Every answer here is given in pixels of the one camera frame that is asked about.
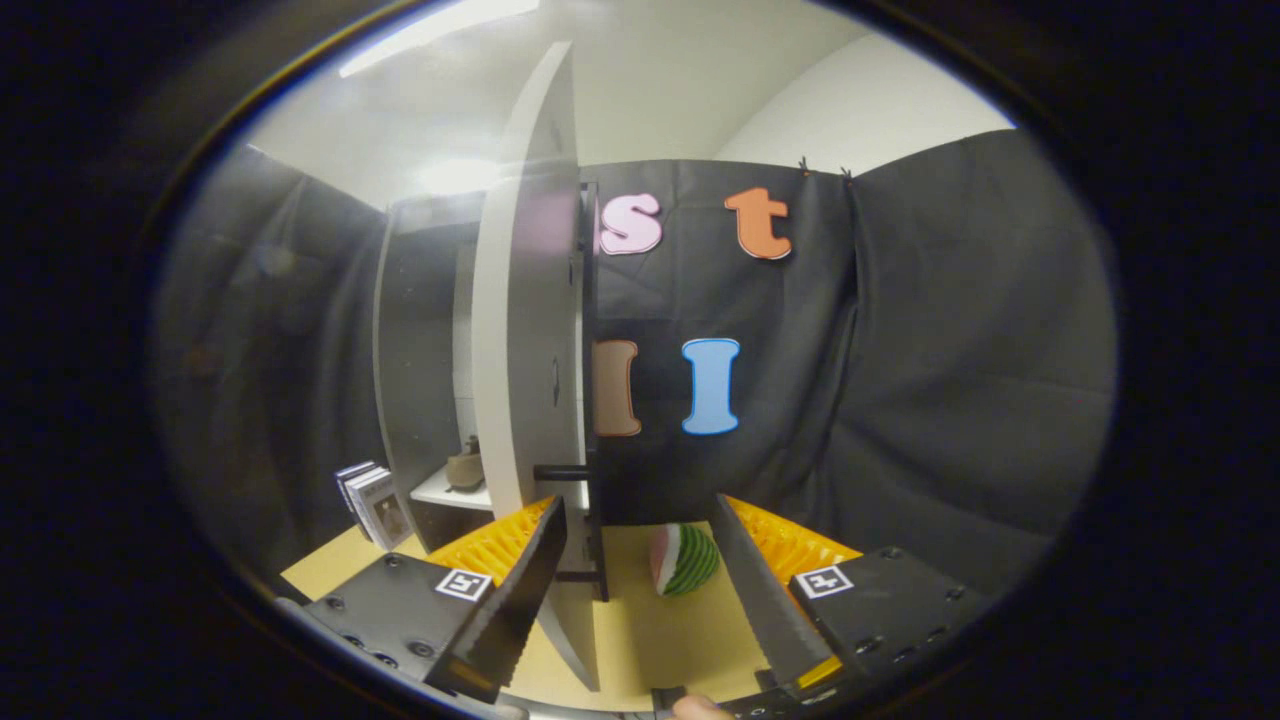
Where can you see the white cover book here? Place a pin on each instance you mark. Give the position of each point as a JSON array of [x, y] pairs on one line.
[[356, 482]]

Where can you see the black backdrop cloth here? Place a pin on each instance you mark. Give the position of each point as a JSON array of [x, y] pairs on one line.
[[900, 400]]

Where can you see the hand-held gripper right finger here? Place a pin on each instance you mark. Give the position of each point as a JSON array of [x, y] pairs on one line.
[[765, 600]]

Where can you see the watermelon slice toy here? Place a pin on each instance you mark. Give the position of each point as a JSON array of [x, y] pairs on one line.
[[690, 560]]

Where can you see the dark cover book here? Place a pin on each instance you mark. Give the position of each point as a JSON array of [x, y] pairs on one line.
[[343, 474]]

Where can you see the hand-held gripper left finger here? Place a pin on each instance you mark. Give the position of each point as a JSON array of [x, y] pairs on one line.
[[520, 600]]

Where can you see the grey cover book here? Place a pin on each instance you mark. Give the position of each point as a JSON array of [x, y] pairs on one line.
[[390, 520]]

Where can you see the beige shoe cabinet door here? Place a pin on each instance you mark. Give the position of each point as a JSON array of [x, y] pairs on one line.
[[525, 350]]

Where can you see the brown fuzzy shoe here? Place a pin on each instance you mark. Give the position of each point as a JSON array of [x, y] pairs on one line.
[[465, 470]]

